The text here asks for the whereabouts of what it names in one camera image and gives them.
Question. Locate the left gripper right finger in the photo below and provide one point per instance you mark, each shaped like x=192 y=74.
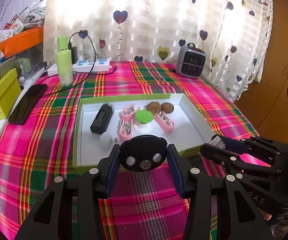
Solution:
x=237 y=215

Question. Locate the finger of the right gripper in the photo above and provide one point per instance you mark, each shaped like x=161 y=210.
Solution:
x=259 y=147
x=233 y=162

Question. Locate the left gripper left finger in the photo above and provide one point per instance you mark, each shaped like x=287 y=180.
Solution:
x=52 y=215

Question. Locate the pink hair claw clip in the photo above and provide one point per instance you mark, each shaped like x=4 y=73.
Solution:
x=165 y=123

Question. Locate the brown walnut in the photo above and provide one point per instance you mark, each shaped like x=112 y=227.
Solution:
x=154 y=107
x=167 y=107

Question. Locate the white mushroom-shaped hook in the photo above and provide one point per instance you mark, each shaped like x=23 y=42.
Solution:
x=106 y=140

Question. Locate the green lid white jar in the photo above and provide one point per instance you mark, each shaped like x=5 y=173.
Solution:
x=143 y=118

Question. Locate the black rectangular device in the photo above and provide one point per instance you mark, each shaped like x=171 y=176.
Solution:
x=102 y=119

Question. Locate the pink grey hair clip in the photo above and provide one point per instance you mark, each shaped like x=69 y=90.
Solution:
x=125 y=129

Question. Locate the person's right hand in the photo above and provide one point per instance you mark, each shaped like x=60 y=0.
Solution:
x=281 y=229

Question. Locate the wooden wardrobe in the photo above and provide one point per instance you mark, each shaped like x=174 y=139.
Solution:
x=265 y=104

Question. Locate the plaid pink green bedspread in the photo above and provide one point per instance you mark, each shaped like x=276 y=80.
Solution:
x=143 y=205

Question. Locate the grey mini fan heater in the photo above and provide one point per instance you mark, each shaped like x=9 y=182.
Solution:
x=191 y=61

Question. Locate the white bedside shelf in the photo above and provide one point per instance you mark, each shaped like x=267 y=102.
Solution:
x=27 y=84

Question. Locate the green white open box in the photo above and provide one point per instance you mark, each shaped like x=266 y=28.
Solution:
x=170 y=116

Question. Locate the lime green shoe box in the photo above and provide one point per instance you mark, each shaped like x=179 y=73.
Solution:
x=9 y=92

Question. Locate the black smartphone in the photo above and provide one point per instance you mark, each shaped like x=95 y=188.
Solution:
x=25 y=106

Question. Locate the green lotion bottle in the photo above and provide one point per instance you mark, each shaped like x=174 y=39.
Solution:
x=64 y=62

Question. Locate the white blue power strip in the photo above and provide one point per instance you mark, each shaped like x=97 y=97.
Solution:
x=84 y=66

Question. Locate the black charger plug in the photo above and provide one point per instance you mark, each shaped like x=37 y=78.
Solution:
x=74 y=54

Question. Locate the heart patterned curtain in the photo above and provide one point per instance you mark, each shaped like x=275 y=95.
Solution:
x=233 y=33

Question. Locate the orange storage bin lid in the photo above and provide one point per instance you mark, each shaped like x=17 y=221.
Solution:
x=22 y=41

